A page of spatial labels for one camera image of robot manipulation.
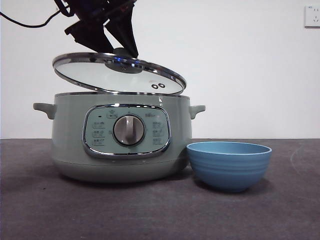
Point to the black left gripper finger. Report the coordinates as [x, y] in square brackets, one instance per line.
[92, 35]
[125, 30]

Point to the glass lid with green knob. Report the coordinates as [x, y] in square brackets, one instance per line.
[100, 75]

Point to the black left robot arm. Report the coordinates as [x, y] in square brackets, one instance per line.
[85, 8]

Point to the pale green electric steamer pot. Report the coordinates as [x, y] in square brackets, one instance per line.
[67, 140]

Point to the blue ribbed bowl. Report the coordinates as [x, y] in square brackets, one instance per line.
[230, 172]

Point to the white wall socket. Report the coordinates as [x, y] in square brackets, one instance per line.
[312, 17]

